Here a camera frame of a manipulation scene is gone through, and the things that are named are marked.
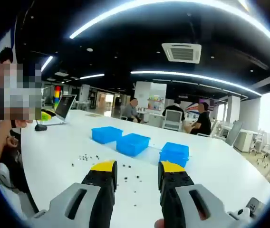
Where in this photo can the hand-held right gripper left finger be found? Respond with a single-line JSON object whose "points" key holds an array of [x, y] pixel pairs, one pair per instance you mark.
{"points": [[78, 204]]}

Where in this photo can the white cabinet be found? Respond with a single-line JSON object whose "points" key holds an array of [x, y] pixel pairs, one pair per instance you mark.
{"points": [[243, 141]]}

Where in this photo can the rainbow coloured column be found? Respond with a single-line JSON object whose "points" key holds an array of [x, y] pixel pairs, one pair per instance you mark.
{"points": [[57, 96]]}

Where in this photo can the person's left hand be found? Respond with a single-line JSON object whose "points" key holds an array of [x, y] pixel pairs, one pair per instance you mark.
{"points": [[23, 123]]}

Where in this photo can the silver laptop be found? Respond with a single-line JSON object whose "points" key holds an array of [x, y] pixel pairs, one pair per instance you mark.
{"points": [[64, 104]]}

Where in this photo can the white display pillar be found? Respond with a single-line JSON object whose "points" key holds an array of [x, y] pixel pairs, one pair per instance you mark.
{"points": [[141, 95]]}

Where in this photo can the long curved ceiling light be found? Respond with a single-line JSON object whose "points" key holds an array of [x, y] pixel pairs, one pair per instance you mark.
{"points": [[149, 6]]}

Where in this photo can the grey office chair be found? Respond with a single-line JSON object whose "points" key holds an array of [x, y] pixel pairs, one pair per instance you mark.
{"points": [[234, 133]]}

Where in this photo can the black computer mouse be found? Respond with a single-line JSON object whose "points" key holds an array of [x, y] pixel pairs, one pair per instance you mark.
{"points": [[41, 128]]}

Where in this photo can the white blue display board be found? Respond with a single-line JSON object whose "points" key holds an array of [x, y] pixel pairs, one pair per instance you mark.
{"points": [[5, 40]]}

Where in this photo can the operator person white shirt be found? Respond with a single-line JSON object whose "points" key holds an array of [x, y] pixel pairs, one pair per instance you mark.
{"points": [[11, 202]]}

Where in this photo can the short ceiling light strip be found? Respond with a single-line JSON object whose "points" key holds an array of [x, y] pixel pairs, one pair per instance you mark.
{"points": [[47, 63], [92, 76]]}

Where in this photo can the colourful paper sheet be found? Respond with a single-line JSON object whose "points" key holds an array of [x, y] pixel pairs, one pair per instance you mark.
{"points": [[93, 115]]}

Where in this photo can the colourful display shelf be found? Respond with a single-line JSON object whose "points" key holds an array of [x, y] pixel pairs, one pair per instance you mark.
{"points": [[155, 103]]}

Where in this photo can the blue plastic bin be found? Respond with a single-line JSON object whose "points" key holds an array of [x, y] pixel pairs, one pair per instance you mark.
{"points": [[132, 145], [174, 152], [106, 134]]}

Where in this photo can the ceiling air conditioner vent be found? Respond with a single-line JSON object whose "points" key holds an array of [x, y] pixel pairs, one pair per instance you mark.
{"points": [[181, 52]]}

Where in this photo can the purple wall screen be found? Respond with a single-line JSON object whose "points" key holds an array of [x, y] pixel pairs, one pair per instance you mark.
{"points": [[210, 105]]}

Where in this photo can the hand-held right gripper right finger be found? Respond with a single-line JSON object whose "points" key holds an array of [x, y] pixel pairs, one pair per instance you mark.
{"points": [[192, 204]]}

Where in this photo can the white mesh office chair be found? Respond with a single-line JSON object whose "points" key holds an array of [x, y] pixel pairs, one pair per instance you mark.
{"points": [[173, 120]]}

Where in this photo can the person's right hand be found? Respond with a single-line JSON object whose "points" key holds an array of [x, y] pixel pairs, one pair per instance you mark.
{"points": [[159, 224]]}

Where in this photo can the curved ceiling light strip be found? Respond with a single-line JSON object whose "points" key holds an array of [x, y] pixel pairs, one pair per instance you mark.
{"points": [[196, 76]]}

